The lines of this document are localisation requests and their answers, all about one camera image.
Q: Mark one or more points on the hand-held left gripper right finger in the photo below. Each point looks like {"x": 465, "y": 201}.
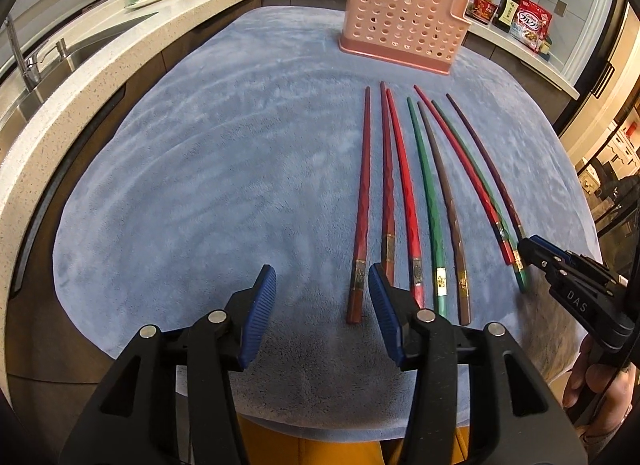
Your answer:
{"x": 387, "y": 315}

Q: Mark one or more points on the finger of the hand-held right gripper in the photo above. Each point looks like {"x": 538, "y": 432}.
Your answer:
{"x": 550, "y": 247}
{"x": 532, "y": 257}

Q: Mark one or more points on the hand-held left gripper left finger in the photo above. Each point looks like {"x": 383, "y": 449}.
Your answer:
{"x": 257, "y": 305}

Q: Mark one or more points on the purple chopstick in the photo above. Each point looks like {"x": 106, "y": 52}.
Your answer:
{"x": 490, "y": 170}

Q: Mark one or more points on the green chopstick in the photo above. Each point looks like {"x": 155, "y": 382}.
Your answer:
{"x": 427, "y": 195}
{"x": 478, "y": 170}

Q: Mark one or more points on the brown chopstick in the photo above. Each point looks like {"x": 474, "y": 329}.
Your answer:
{"x": 447, "y": 195}

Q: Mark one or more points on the red chopstick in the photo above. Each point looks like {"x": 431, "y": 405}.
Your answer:
{"x": 466, "y": 170}
{"x": 404, "y": 185}

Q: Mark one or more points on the maroon chopstick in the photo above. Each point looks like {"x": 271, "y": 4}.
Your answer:
{"x": 387, "y": 185}
{"x": 361, "y": 195}

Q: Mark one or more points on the pink perforated utensil holder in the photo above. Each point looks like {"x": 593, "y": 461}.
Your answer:
{"x": 400, "y": 15}

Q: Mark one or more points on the person's right hand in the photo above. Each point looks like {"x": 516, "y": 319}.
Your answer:
{"x": 595, "y": 385}

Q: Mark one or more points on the blue plush table cloth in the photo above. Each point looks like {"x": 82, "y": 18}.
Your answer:
{"x": 225, "y": 170}

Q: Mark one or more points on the yellow garment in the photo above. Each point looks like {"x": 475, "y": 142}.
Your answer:
{"x": 310, "y": 447}

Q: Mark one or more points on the red white cereal bag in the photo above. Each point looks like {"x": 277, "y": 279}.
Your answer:
{"x": 531, "y": 25}

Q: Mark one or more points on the dark soy sauce bottle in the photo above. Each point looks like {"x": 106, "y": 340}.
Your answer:
{"x": 506, "y": 12}

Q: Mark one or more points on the red instant noodle cup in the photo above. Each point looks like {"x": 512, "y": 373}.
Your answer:
{"x": 482, "y": 9}

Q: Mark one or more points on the white speckled kitchen countertop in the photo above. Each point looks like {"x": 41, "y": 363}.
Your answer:
{"x": 210, "y": 2}

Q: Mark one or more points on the stainless steel sink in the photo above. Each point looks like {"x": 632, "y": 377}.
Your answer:
{"x": 90, "y": 42}

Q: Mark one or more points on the chrome faucet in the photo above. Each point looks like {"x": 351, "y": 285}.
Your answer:
{"x": 27, "y": 65}

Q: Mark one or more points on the grey wall socket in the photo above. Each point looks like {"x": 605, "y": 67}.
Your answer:
{"x": 560, "y": 8}

